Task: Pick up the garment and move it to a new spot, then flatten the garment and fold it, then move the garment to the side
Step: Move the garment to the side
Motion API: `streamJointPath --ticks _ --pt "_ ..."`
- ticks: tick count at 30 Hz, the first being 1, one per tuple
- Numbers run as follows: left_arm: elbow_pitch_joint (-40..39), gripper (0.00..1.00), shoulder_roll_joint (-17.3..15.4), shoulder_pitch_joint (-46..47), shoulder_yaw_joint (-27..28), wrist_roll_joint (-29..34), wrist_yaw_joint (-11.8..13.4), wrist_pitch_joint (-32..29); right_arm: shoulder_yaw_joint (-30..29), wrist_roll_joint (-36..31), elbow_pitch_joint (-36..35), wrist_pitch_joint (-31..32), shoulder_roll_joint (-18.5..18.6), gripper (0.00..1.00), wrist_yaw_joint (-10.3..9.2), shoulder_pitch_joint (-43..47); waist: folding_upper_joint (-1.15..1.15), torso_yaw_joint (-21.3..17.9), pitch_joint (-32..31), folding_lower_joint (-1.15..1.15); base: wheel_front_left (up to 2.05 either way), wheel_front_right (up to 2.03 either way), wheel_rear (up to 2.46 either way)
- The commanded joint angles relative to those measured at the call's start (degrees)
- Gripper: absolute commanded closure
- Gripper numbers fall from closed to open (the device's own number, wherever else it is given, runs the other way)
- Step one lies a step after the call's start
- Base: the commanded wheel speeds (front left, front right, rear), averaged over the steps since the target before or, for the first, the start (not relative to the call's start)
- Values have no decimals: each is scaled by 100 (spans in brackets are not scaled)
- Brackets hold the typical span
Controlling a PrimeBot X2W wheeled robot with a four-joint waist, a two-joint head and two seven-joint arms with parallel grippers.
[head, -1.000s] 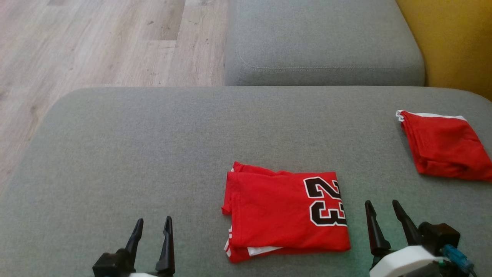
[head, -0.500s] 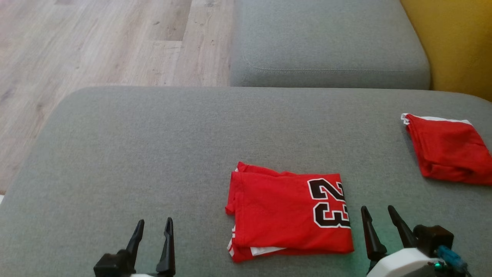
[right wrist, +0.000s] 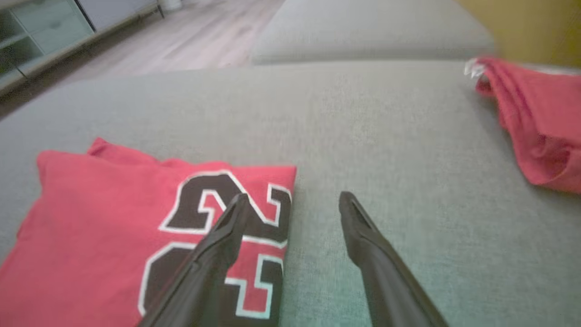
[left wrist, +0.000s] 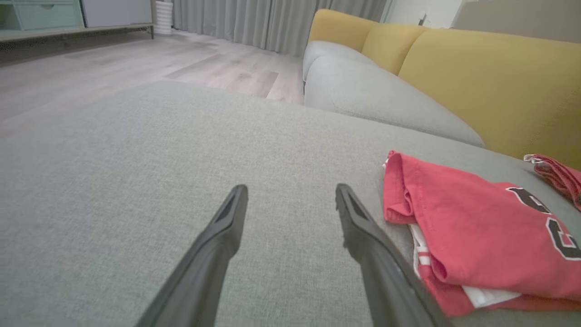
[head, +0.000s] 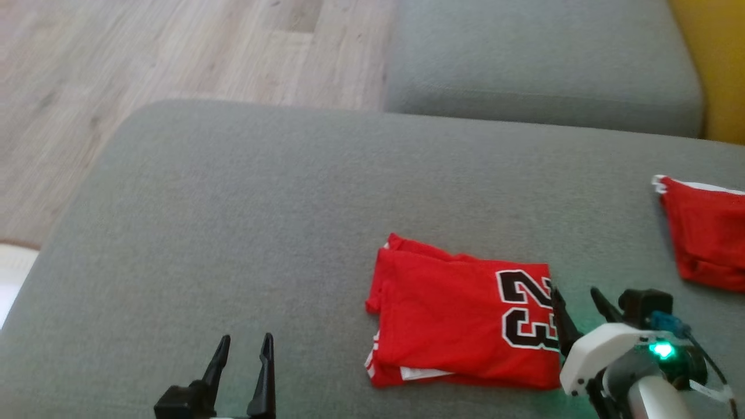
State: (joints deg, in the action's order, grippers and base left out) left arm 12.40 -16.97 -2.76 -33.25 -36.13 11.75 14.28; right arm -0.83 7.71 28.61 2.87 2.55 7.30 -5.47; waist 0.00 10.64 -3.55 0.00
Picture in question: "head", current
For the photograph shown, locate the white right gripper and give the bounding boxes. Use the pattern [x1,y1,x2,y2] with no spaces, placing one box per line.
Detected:
[550,287,708,419]

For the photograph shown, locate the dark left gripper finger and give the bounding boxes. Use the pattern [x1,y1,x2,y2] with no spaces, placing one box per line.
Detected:
[246,333,277,418]
[201,335,232,402]

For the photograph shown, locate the red jersey number 23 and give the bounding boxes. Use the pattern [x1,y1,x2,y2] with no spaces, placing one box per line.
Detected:
[365,233,562,390]

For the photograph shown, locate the red shorts with white band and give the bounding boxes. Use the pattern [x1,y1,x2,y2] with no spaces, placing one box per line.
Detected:
[651,175,745,293]

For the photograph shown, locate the large grey sofa seat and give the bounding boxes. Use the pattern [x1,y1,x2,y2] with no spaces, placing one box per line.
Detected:
[0,99,745,419]

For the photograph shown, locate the grey sofa cushion with seam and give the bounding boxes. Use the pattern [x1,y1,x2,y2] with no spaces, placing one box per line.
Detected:
[383,0,704,139]

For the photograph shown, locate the yellow upholstered panel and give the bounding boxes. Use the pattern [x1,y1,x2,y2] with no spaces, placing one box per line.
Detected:
[666,0,745,145]

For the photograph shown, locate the right teal camera cable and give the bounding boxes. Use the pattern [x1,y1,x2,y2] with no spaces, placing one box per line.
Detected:
[648,310,739,408]

